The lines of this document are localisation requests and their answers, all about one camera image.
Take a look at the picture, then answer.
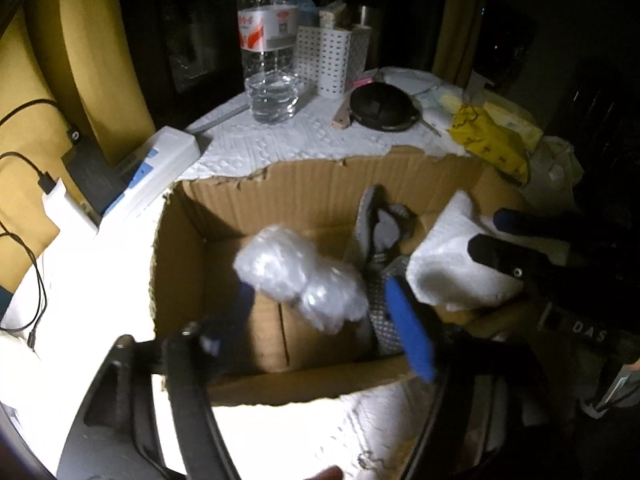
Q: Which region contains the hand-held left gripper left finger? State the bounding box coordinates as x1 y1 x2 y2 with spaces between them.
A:
57 280 261 480

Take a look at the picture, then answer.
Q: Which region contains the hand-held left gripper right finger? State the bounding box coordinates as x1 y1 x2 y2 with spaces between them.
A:
384 275 568 480

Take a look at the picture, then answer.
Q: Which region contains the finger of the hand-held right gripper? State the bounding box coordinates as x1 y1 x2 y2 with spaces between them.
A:
492 207 581 248
467 233 553 306

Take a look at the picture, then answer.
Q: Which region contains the clear bubble wrap bundle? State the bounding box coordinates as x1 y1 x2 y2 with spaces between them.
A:
233 225 372 336

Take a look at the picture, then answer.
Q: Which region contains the brown cardboard box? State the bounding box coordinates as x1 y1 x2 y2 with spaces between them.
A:
149 145 532 407

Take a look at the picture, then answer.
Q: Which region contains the grey patterned cloth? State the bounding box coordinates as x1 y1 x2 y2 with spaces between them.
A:
365 255 408 356

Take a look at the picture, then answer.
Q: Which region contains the clear plastic bag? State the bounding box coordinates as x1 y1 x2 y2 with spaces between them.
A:
524 135 585 203

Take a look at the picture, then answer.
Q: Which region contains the yellow plastic bag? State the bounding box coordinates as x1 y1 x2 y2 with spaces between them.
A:
447 104 530 184

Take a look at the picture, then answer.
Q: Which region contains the grey sock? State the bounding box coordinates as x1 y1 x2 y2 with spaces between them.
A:
350 185 418 268

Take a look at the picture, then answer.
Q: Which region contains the thin metal tool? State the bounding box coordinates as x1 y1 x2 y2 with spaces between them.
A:
417 114 444 138

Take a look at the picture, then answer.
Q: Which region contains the white power strip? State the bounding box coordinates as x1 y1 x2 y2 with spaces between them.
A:
97 126 201 232

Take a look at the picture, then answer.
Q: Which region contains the white embossed paper towel sheet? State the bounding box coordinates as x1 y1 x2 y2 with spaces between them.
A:
177 66 496 182

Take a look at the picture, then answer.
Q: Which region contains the black round case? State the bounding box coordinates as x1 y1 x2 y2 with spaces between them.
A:
349 81 422 134

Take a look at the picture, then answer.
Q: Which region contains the grey pen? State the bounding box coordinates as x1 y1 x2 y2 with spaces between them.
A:
187 102 251 134

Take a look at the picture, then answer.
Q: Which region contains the white charger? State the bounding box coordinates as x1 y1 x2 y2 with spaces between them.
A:
41 177 99 237

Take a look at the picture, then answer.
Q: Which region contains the black power adapter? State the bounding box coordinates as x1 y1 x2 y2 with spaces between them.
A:
61 129 127 214

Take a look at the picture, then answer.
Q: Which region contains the tan wooden stick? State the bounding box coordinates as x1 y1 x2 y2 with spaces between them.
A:
330 91 357 130

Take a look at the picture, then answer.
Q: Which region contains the clear plastic water bottle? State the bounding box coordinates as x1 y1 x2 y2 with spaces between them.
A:
236 0 302 125

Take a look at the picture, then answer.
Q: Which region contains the white perforated holder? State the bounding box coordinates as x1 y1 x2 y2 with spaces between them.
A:
294 24 371 99

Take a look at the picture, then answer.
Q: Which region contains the small beige box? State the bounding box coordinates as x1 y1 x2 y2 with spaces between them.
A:
318 0 349 30

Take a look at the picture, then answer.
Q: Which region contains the black charger cable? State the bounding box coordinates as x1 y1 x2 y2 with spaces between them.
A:
0 151 59 195

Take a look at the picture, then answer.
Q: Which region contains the black adapter cable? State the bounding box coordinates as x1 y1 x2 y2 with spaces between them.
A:
0 98 76 133

